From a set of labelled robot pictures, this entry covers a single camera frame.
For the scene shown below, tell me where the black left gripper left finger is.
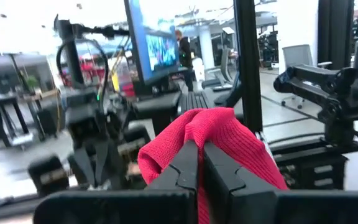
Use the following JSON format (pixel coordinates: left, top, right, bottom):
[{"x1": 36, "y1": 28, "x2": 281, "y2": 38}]
[{"x1": 147, "y1": 139, "x2": 199, "y2": 224}]

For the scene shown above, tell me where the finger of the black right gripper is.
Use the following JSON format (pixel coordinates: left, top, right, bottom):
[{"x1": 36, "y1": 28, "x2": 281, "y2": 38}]
[
  {"x1": 73, "y1": 148, "x2": 96, "y2": 189},
  {"x1": 95, "y1": 142, "x2": 111, "y2": 187}
]

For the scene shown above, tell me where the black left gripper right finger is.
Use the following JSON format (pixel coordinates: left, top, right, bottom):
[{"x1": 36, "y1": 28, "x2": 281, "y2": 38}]
[{"x1": 203, "y1": 142, "x2": 278, "y2": 224}]

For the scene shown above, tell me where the red and black gardening glove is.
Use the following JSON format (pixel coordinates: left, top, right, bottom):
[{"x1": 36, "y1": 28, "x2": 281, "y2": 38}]
[{"x1": 137, "y1": 107, "x2": 289, "y2": 224}]

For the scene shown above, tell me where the black computer keyboard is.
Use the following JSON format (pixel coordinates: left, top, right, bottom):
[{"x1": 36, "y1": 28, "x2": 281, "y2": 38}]
[{"x1": 178, "y1": 90, "x2": 213, "y2": 114}]

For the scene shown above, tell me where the black computer monitor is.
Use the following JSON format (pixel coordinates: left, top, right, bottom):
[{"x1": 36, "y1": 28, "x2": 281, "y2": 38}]
[{"x1": 123, "y1": 0, "x2": 181, "y2": 86}]

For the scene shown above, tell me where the grey office chair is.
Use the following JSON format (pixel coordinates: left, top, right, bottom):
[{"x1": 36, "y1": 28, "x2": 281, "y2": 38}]
[
  {"x1": 202, "y1": 48, "x2": 234, "y2": 91},
  {"x1": 280, "y1": 44, "x2": 315, "y2": 110}
]

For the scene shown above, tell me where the person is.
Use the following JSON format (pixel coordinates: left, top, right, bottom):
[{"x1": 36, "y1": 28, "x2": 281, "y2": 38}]
[{"x1": 175, "y1": 29, "x2": 195, "y2": 93}]

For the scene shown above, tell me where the white column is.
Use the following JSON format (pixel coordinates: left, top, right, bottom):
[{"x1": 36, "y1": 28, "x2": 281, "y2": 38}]
[{"x1": 197, "y1": 26, "x2": 216, "y2": 71}]

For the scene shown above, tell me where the black pillar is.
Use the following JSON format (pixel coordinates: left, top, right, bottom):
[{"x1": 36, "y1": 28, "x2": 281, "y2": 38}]
[{"x1": 318, "y1": 0, "x2": 356, "y2": 68}]

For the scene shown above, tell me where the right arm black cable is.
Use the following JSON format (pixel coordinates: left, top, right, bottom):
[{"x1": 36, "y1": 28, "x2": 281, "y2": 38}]
[{"x1": 57, "y1": 39, "x2": 109, "y2": 105}]

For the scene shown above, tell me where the black aluminium frame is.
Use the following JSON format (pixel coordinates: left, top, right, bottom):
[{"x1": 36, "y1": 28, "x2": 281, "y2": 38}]
[{"x1": 233, "y1": 0, "x2": 358, "y2": 162}]

